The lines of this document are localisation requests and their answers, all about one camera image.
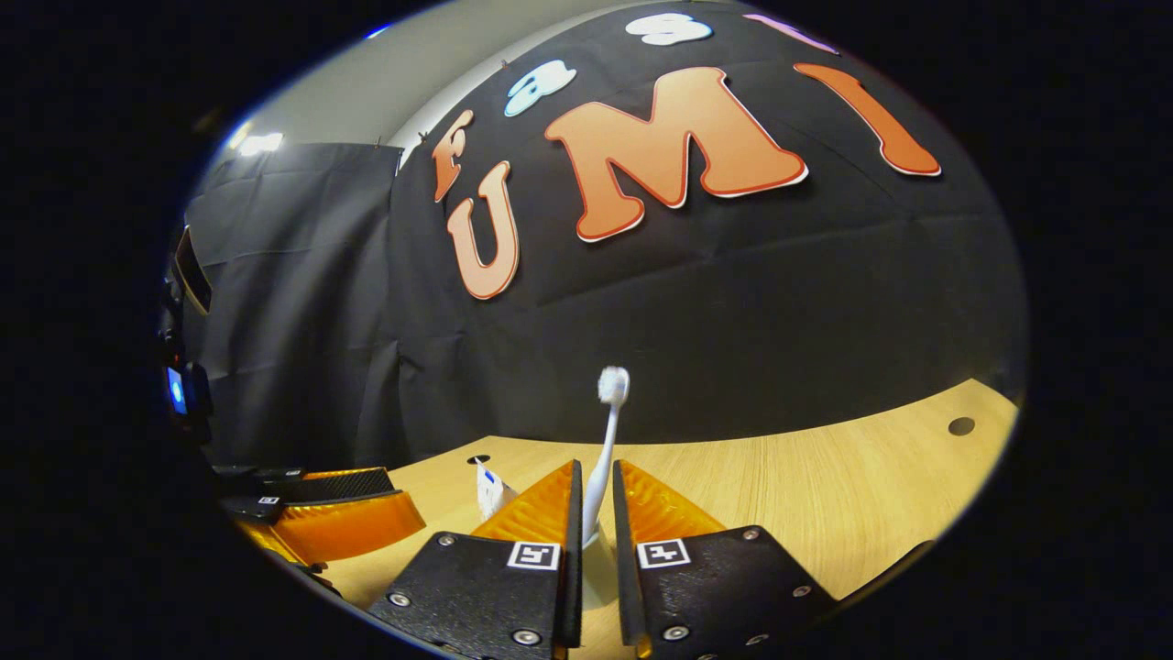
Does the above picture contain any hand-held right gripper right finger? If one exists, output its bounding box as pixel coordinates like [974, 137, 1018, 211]
[611, 458, 837, 660]

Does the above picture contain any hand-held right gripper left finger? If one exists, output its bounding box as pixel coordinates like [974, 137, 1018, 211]
[367, 458, 585, 660]

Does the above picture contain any white toothpaste tube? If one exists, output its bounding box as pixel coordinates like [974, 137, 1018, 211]
[475, 460, 519, 522]

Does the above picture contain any white toothbrush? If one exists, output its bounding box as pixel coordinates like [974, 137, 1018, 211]
[581, 365, 631, 549]

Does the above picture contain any wooden desktop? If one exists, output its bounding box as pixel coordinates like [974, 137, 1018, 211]
[316, 378, 1020, 660]

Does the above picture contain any ceiling light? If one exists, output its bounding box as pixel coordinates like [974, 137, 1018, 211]
[234, 128, 287, 159]

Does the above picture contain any black backdrop cloth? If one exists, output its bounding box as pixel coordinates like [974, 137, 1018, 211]
[179, 0, 1029, 468]

